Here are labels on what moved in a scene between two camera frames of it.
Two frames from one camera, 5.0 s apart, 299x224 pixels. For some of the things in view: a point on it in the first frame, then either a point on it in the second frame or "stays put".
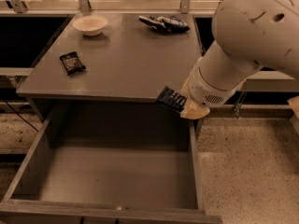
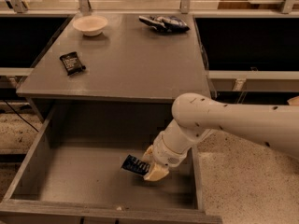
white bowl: [91, 24] stays put
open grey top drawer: [109, 161] stays put
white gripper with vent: [207, 90] → [163, 153]
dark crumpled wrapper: [164, 23] stays put
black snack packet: [172, 98] → [135, 164]
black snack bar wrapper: [72, 63] stays put
